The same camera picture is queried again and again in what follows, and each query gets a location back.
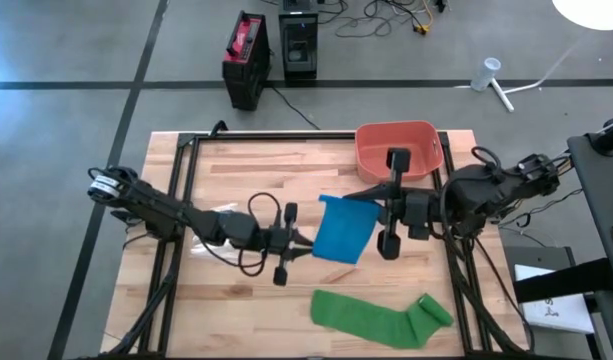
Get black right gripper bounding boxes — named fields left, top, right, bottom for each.
left=343, top=148, right=433, bottom=261

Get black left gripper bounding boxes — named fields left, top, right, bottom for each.
left=265, top=202, right=315, bottom=287

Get blue elastic bandage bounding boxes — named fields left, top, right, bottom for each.
left=311, top=193, right=383, bottom=265

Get green elastic bandage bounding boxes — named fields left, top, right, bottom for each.
left=309, top=288, right=455, bottom=350

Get orange plastic basket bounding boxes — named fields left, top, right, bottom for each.
left=354, top=119, right=445, bottom=185

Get white cylinder container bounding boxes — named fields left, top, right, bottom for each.
left=469, top=56, right=502, bottom=93

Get black computer tower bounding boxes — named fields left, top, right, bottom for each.
left=278, top=0, right=320, bottom=84

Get red and black case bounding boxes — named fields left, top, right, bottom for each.
left=221, top=9, right=272, bottom=112

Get black equipment stand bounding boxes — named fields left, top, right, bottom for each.
left=513, top=117, right=613, bottom=360

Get white printed box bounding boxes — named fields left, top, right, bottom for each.
left=514, top=263, right=597, bottom=335

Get white floor lamp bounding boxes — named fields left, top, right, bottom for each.
left=453, top=0, right=613, bottom=114

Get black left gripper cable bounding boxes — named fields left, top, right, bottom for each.
left=200, top=192, right=283, bottom=278

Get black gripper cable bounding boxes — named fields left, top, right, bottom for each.
left=200, top=192, right=283, bottom=278
left=438, top=145, right=502, bottom=251

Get black aluminium table frame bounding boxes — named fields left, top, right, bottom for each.
left=80, top=130, right=537, bottom=360

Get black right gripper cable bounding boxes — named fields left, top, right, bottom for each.
left=438, top=145, right=502, bottom=251

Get black floor cable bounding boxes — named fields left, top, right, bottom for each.
left=269, top=85, right=322, bottom=132

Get tangled floor cables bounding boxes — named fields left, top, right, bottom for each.
left=318, top=0, right=450, bottom=40

